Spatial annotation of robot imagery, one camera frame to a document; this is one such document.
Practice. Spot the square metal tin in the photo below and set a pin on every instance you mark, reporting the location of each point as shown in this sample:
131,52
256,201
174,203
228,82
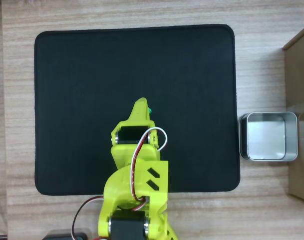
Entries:
266,135

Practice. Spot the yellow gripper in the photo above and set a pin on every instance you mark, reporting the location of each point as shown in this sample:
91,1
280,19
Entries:
124,153

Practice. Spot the small green object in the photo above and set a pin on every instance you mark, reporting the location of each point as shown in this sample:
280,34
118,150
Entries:
150,110

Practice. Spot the black device with clear case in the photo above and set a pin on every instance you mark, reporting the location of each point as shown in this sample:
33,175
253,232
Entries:
64,235

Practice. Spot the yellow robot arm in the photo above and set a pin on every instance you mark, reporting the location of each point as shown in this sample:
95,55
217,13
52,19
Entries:
124,185

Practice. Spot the black rectangular mat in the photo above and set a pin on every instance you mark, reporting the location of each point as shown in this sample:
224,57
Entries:
91,87

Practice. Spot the brown cardboard box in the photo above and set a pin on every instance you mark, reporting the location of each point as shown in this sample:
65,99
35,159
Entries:
300,82

